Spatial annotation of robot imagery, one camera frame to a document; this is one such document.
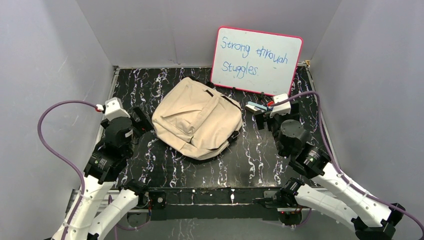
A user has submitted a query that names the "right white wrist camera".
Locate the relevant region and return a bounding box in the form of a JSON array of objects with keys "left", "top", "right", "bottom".
[{"left": 269, "top": 93, "right": 291, "bottom": 118}]

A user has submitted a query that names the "light blue white stapler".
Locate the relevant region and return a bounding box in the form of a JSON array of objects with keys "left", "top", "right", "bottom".
[{"left": 245, "top": 101, "right": 268, "bottom": 113}]

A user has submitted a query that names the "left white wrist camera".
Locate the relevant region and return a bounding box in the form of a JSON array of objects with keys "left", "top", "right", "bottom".
[{"left": 104, "top": 97, "right": 130, "bottom": 121}]

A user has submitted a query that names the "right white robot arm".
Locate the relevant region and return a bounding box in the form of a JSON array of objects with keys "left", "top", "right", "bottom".
[{"left": 253, "top": 103, "right": 404, "bottom": 240}]

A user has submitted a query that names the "pink framed whiteboard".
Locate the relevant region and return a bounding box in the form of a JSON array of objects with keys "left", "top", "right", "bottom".
[{"left": 210, "top": 26, "right": 304, "bottom": 96}]

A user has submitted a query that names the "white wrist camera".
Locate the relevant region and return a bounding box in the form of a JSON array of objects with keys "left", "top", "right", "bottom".
[
  {"left": 269, "top": 93, "right": 291, "bottom": 118},
  {"left": 104, "top": 97, "right": 130, "bottom": 121}
]

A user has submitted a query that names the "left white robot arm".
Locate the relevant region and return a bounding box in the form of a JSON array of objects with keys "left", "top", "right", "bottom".
[{"left": 52, "top": 107, "right": 153, "bottom": 240}]

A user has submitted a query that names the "beige canvas backpack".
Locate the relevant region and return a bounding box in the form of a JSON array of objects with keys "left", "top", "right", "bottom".
[{"left": 151, "top": 77, "right": 243, "bottom": 161}]

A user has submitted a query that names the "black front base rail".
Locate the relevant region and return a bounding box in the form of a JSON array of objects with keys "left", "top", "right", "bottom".
[{"left": 148, "top": 187, "right": 299, "bottom": 221}]

